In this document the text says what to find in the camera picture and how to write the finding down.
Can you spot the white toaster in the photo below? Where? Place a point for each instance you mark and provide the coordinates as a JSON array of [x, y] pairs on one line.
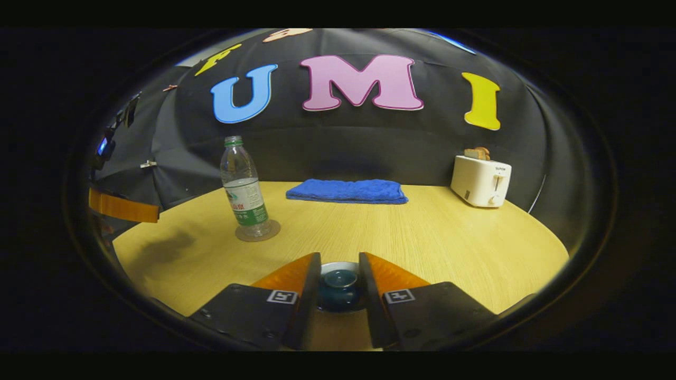
[[478, 182]]

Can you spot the black backdrop cloth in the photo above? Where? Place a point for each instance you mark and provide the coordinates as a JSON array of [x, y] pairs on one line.
[[343, 142]]

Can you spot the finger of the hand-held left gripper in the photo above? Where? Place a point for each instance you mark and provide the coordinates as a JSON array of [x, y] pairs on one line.
[[124, 208]]

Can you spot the white teacup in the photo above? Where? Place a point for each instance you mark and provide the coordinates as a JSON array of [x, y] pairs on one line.
[[340, 265]]

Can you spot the dark teal teacup lid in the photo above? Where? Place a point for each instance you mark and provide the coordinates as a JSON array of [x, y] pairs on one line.
[[340, 293]]

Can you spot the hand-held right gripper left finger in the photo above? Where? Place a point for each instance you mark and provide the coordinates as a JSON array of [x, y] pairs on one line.
[[309, 301]]

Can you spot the toast slice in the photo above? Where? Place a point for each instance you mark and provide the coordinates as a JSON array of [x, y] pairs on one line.
[[477, 153]]

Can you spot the white backdrop tag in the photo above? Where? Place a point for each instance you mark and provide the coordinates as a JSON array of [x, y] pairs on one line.
[[148, 164]]

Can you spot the blue folded towel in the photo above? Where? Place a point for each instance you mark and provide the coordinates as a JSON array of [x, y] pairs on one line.
[[346, 191]]

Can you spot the round brown coaster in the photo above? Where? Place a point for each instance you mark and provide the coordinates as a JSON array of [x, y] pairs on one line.
[[272, 232]]

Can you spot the clear plastic water bottle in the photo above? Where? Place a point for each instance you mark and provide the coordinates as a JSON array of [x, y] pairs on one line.
[[244, 195]]

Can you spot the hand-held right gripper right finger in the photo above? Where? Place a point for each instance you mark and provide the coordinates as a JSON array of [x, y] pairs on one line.
[[372, 306]]

